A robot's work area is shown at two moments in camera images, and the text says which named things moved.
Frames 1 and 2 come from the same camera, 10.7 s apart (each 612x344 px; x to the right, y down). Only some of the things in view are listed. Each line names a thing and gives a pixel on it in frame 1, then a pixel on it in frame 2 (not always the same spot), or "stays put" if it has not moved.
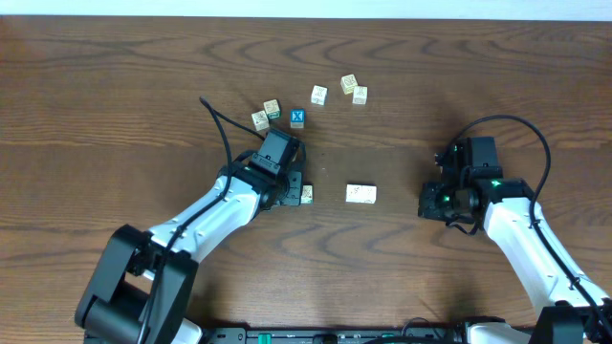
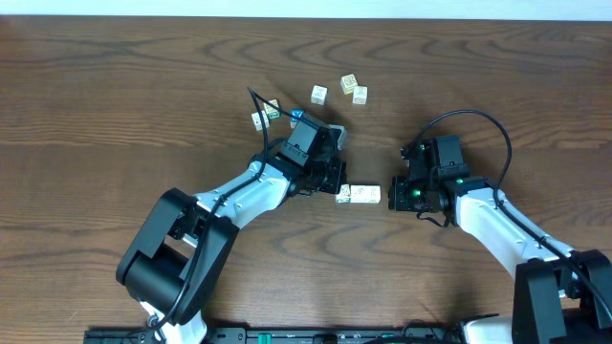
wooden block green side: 273,109 stays put
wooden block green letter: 260,120 stays put
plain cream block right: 360,95 stays put
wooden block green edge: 307,194 -> 344,196
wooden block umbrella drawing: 318,95 stays put
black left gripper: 296,200 -> 345,171
